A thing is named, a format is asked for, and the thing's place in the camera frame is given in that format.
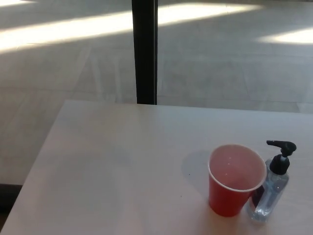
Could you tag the clear pump soap bottle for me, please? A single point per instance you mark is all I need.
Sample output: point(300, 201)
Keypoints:
point(269, 189)

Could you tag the black vertical post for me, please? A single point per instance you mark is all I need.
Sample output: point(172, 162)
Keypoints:
point(144, 51)

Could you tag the red plastic cup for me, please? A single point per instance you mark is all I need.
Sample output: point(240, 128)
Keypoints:
point(226, 199)

